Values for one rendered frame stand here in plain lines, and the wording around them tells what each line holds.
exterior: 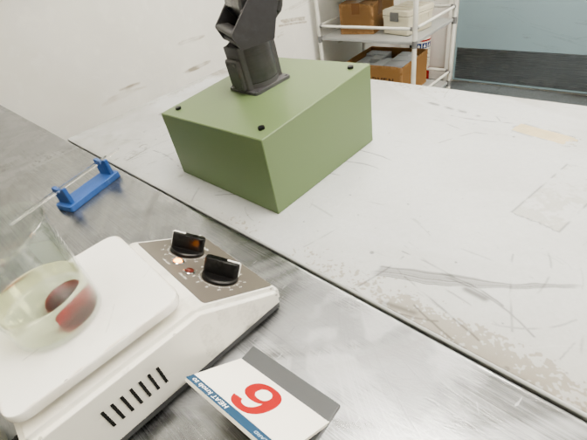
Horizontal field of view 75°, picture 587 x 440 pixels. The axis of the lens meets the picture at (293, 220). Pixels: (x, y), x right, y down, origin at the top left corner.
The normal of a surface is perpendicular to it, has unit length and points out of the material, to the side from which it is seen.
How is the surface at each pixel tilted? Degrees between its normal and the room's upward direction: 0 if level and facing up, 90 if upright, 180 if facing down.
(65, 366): 0
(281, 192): 90
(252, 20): 90
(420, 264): 0
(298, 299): 0
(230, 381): 40
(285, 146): 90
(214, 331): 90
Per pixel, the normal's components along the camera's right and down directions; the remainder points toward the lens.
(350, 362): -0.16, -0.77
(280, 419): 0.28, -0.95
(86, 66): 0.73, 0.32
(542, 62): -0.66, 0.55
